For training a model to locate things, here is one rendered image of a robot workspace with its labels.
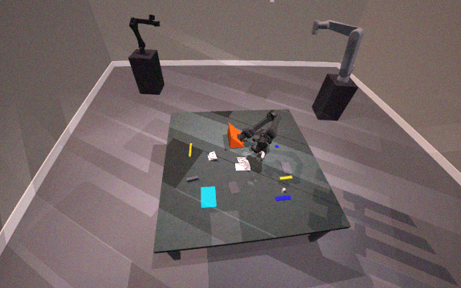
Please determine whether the cyan flat rectangular plate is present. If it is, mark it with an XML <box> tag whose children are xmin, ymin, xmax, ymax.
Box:
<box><xmin>201</xmin><ymin>186</ymin><xmax>217</xmax><ymax>208</ymax></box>

